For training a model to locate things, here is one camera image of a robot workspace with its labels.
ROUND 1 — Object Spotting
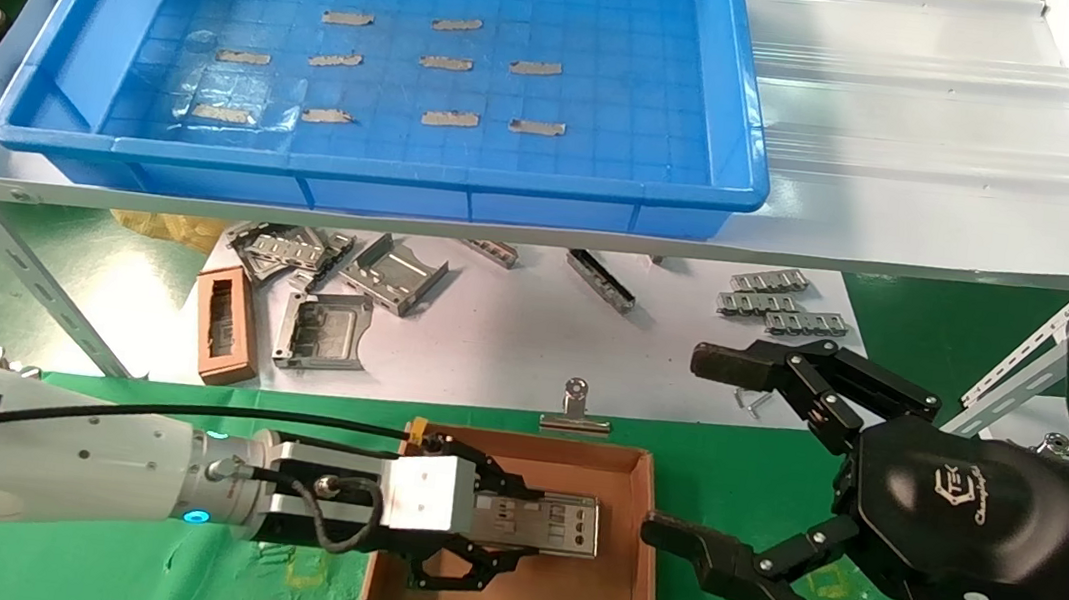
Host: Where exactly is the white paper sheet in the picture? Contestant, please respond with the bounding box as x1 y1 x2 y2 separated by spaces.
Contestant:
43 183 880 466

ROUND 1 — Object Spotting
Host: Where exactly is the dark slotted metal bar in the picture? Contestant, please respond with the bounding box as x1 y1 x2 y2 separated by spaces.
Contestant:
561 249 642 315

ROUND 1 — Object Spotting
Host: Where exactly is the perforated metal bracket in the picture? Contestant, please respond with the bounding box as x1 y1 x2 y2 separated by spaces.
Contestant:
226 218 322 292
294 227 359 298

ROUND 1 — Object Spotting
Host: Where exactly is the square stamped metal part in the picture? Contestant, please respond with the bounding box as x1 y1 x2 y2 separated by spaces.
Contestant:
270 284 377 380

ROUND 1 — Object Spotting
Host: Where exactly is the green table cloth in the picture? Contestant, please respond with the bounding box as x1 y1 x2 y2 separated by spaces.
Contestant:
0 169 1069 600

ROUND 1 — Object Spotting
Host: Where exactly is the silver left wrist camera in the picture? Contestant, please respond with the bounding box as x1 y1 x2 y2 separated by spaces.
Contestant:
385 450 483 542

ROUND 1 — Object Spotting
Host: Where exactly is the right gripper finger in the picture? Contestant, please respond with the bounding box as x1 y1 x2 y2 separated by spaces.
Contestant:
632 492 970 600
682 324 948 467

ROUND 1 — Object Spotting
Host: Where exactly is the blue plastic tray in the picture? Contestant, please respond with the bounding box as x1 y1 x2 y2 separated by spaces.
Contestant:
0 0 793 264

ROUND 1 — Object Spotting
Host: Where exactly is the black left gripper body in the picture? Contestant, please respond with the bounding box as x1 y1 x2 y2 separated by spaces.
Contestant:
251 430 400 559

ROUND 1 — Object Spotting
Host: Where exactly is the shallow cardboard box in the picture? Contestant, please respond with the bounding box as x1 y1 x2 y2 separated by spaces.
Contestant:
360 416 678 600

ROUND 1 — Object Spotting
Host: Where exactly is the long black arm cable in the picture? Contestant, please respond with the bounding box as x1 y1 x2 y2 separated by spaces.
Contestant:
0 378 428 513

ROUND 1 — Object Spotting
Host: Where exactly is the small metal clip part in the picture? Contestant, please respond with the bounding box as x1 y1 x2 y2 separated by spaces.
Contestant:
458 237 521 271

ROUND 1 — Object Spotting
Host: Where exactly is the silver metal IO shield plate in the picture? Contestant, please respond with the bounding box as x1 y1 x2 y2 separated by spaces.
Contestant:
466 482 604 560

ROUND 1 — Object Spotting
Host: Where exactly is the silver binder clip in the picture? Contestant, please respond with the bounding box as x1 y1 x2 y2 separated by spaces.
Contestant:
539 374 617 437

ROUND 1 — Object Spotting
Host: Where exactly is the small brown box with part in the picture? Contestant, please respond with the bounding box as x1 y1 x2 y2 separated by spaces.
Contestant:
185 262 271 391

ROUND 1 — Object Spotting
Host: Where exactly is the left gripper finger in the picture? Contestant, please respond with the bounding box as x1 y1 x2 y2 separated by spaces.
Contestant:
404 531 530 600
417 430 552 503

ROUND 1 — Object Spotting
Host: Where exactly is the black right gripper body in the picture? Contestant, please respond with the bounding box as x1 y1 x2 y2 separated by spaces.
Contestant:
825 408 1069 600

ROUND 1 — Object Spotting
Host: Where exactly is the bent sheet metal bracket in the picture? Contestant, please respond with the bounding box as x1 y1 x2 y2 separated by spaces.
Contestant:
335 228 454 323

